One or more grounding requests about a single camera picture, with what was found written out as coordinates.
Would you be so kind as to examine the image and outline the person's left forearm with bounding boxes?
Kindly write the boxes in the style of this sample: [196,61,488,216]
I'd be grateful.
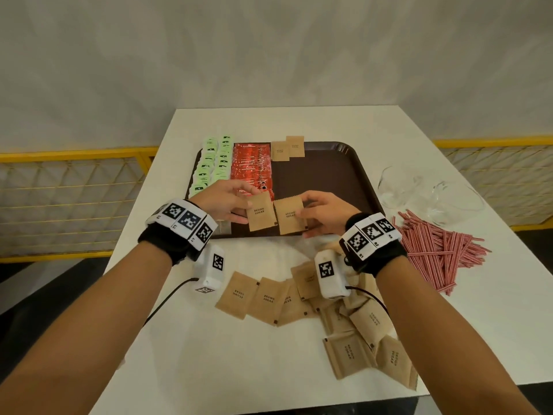
[0,242,173,415]

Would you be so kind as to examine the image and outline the marker cube on right wrist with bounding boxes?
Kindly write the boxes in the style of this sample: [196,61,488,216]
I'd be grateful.
[314,249,351,301]

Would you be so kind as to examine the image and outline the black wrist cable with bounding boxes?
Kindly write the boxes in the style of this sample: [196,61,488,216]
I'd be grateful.
[142,277,200,327]
[345,285,392,318]

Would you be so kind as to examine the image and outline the person's right hand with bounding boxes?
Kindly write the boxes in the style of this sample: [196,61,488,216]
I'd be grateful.
[298,190,362,239]

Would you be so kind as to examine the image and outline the wristband with marker tiles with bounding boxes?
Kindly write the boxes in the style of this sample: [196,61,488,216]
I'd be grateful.
[138,198,219,266]
[339,212,408,277]

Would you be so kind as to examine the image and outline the pile of pink stirrer sticks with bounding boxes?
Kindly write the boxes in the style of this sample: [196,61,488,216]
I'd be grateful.
[391,209,493,297]

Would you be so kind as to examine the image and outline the clear glass cups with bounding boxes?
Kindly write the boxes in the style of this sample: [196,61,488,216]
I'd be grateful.
[378,164,486,228]

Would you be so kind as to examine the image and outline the person's right forearm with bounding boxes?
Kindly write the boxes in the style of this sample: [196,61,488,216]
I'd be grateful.
[376,256,541,415]

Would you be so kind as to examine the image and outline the brown plastic tray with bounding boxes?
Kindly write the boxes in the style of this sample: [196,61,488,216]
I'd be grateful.
[184,141,385,240]

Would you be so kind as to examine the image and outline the neat rows of tea bags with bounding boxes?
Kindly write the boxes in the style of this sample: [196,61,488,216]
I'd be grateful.
[188,134,236,197]

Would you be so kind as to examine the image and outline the pile of brown sugar packets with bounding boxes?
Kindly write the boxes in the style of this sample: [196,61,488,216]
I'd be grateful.
[215,242,419,392]

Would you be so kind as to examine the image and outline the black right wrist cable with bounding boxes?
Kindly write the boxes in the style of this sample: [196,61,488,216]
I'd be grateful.
[345,285,392,318]

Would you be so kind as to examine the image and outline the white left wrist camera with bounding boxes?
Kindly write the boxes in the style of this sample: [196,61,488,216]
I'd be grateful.
[192,242,226,295]

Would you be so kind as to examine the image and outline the right wristband with marker tiles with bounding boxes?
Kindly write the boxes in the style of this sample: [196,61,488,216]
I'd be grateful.
[339,212,408,277]

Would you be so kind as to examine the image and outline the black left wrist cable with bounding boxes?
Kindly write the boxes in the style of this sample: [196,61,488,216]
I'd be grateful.
[142,277,200,327]

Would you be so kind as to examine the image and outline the row of red Nescafe sachets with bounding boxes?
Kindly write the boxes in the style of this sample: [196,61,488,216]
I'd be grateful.
[230,143,276,202]

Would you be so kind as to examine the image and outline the person's left hand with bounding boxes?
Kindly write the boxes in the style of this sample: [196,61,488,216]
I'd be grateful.
[189,180,262,225]

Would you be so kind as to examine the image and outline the left wristband with marker tiles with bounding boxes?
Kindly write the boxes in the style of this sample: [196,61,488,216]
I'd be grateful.
[138,198,219,266]

